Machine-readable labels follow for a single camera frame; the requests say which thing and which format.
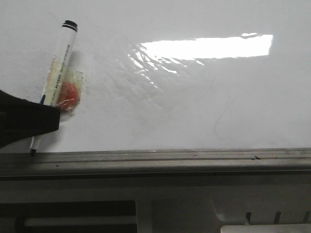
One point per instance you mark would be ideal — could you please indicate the white whiteboard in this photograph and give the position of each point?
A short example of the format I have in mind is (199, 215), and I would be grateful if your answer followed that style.
(168, 74)

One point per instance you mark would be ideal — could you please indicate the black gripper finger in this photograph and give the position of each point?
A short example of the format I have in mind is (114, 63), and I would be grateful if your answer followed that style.
(20, 119)

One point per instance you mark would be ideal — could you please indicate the white black whiteboard marker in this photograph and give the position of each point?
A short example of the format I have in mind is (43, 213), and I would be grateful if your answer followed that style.
(59, 64)

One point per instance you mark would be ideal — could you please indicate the red round magnet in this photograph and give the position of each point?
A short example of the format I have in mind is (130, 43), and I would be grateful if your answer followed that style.
(68, 96)

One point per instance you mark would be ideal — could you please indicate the grey aluminium whiteboard frame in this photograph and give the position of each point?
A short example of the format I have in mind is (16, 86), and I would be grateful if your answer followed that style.
(134, 162)

